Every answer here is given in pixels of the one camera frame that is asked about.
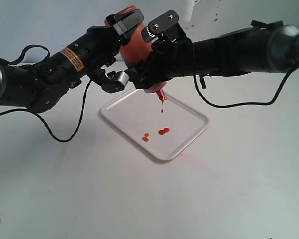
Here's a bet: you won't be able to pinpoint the red sauce drops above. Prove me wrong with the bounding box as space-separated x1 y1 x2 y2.
142 127 170 142

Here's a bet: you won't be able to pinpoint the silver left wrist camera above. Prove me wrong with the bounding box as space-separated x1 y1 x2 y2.
107 71 130 93

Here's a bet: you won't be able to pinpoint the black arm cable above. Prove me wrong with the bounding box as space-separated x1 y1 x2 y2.
0 44 93 143
179 39 299 108

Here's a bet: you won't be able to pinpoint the red sauce squeeze bottle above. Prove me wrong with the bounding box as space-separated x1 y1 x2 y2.
103 4 169 103

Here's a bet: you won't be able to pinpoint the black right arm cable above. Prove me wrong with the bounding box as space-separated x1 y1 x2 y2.
179 39 299 108

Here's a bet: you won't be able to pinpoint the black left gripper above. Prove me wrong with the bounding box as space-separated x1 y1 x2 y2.
87 8 144 92

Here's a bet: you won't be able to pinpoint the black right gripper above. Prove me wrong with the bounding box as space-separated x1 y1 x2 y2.
126 9 193 89

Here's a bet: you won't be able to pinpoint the white rectangular plastic tray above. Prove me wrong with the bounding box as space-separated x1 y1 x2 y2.
100 89 210 161

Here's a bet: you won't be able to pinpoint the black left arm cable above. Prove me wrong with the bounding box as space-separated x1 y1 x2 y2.
0 44 93 143

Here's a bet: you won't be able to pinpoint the white backdrop sheet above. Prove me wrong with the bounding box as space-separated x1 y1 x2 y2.
0 0 299 60

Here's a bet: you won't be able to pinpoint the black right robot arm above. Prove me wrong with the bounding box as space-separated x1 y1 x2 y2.
126 10 299 89

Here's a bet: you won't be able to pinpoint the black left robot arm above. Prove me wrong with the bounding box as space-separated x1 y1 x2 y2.
0 9 144 113

